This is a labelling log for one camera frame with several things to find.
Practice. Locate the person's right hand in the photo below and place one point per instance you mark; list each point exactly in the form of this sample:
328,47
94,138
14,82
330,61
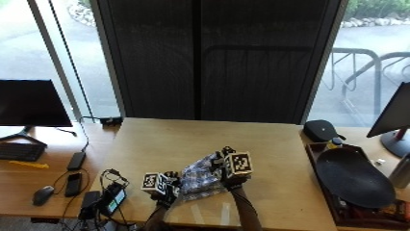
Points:
227,173

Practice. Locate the person's left hand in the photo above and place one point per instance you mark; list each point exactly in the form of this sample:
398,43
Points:
166,189

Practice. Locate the white marker cube right glove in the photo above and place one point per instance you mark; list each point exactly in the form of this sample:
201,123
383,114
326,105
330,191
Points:
236,164

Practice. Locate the white marker cube glove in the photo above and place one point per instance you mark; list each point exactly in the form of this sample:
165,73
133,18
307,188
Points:
154,183
236,164

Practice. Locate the white marker cube left glove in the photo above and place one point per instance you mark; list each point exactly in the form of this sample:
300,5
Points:
154,183

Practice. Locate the black device with lit screen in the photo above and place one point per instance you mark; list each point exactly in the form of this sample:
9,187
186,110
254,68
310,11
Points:
114,198

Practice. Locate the black rectangular battery pack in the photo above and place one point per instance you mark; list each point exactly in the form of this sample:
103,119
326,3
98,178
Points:
87,205

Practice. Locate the black smartphone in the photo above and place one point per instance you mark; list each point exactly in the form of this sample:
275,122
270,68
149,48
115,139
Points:
73,184

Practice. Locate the small black adapter box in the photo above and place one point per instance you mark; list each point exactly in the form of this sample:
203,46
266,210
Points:
110,121

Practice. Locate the black power brick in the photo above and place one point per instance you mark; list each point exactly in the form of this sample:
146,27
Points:
75,160

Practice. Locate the black zip pouch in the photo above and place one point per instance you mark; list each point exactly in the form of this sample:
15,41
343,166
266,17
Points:
320,130

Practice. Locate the dark wooden tray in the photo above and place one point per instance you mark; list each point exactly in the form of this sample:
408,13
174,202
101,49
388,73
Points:
328,192

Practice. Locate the black computer mouse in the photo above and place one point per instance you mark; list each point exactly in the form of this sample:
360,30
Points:
42,195

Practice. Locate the black oval plate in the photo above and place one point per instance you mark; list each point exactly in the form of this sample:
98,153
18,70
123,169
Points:
354,178

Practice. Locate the yellow flat tool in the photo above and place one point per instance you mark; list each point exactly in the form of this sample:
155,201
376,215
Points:
27,164

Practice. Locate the black keyboard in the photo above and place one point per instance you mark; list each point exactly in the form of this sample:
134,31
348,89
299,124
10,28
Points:
19,151

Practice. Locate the small white object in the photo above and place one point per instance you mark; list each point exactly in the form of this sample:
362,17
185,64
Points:
379,161

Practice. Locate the black computer monitor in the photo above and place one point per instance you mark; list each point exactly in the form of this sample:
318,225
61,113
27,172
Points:
29,106

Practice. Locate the tilted monitor on round stand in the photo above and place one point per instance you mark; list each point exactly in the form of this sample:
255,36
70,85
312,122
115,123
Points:
394,122

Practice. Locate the silver metal bottle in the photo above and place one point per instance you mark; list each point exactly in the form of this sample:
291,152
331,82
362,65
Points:
400,171

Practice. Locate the grey metal bike rack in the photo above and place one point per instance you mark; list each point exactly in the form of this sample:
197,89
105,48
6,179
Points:
367,77

